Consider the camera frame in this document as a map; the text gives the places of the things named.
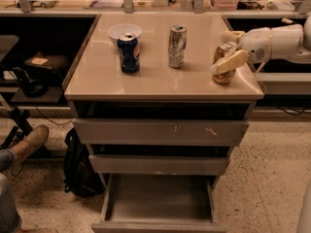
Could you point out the brown shoe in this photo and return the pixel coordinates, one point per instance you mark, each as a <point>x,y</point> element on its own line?
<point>35,139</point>

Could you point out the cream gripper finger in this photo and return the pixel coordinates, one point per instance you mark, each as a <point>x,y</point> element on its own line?
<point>233,36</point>
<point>231,61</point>

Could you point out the orange soda can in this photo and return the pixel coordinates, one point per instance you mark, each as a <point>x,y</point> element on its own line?
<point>222,49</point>

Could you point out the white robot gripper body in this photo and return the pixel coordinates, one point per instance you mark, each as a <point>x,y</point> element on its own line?
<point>257,44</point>

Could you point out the dark box with label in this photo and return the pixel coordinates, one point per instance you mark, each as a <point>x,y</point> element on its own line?
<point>51,62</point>

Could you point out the bottom open grey drawer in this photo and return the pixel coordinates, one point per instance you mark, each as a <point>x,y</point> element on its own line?
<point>158,204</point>

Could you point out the middle grey drawer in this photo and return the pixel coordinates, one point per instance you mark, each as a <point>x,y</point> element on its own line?
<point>158,165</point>

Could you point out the white bowl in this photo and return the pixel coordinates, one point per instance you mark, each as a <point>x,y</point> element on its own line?
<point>115,31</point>

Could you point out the silver tall can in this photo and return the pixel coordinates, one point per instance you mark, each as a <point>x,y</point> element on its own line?
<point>177,45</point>

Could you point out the person's leg in jeans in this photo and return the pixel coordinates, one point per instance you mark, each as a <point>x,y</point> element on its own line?
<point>10,220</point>

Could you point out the blue Pepsi can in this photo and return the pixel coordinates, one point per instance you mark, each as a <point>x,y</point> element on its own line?
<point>129,50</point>

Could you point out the top grey drawer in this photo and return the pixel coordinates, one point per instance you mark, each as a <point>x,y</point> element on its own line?
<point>160,132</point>

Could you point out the grey drawer cabinet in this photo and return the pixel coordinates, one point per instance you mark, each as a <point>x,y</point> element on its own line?
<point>100,89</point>

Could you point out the black backpack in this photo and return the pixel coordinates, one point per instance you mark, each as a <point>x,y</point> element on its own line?
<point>79,176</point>

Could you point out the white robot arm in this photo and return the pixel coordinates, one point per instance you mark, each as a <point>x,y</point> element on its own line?
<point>291,42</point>

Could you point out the black headphones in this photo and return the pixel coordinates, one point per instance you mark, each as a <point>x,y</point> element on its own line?
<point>30,88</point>

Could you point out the black chair base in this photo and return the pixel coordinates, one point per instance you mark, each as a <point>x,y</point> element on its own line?
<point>21,129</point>

